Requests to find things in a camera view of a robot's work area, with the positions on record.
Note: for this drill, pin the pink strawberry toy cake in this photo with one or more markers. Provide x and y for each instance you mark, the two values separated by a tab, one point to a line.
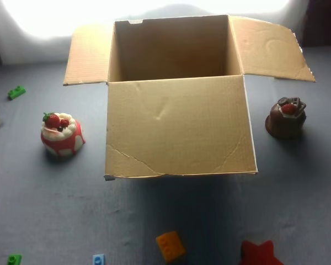
62	138

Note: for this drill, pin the red star toy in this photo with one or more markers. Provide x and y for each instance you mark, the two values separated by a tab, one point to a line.
259	255

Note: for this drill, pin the green toy building block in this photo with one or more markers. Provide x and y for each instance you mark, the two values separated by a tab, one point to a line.
13	260
16	92

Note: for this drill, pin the chocolate toy cake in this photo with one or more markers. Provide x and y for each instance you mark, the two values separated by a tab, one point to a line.
285	124

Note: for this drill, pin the grey table cloth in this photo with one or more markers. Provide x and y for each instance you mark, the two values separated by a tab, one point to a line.
58	207

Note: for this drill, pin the blue toy building block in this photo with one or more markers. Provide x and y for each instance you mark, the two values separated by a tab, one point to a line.
99	260

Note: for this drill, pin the brown cardboard box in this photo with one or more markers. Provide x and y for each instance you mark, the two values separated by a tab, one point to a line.
179	124

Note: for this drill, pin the orange toy building block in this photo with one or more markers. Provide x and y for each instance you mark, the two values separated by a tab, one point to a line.
171	247

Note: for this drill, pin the white backdrop sheet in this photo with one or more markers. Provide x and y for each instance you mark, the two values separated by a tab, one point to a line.
44	27

